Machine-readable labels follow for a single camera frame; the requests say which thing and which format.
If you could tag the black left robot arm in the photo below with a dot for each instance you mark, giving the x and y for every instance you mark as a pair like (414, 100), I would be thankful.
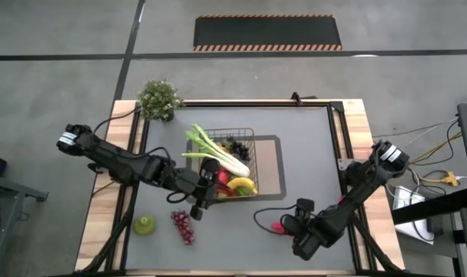
(117, 163)

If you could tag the red grape bunch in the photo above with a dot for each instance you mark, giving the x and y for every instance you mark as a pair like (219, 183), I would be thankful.
(184, 227)

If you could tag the brown placemat with dark border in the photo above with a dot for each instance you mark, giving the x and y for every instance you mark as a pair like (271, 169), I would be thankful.
(271, 173)

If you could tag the silver metal bracket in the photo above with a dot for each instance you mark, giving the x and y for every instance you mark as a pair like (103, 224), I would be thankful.
(344, 164)

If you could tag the yellow power splitter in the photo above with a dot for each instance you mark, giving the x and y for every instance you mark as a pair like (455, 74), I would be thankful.
(450, 179)

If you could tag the black clamp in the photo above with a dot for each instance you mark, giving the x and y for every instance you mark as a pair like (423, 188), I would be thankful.
(296, 99)

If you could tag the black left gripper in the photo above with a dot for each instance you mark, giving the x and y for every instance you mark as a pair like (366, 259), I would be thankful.
(194, 184)

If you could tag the black hazard striped floor mat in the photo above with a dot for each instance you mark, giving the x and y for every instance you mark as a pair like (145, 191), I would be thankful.
(267, 32)

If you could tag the white box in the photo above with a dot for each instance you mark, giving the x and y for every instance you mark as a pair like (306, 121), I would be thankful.
(406, 200)

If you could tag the black aluminium table frame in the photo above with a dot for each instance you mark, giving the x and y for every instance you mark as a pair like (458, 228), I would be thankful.
(256, 104)

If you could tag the green and white celery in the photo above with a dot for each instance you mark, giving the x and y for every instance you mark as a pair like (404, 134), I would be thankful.
(225, 161)

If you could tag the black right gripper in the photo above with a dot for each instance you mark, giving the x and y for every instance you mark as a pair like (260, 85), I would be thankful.
(310, 238)

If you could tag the small potted green plant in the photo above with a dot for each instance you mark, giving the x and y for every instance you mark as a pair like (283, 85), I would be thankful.
(158, 100)

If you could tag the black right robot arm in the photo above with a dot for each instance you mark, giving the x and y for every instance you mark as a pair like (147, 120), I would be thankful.
(364, 181)

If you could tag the red pointed pepper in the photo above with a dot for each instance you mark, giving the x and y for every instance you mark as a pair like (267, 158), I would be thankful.
(277, 227)

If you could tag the grey metal stand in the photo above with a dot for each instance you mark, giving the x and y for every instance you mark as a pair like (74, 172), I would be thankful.
(10, 188)

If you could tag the black grape bunch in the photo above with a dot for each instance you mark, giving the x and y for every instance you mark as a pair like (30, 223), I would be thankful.
(241, 149)

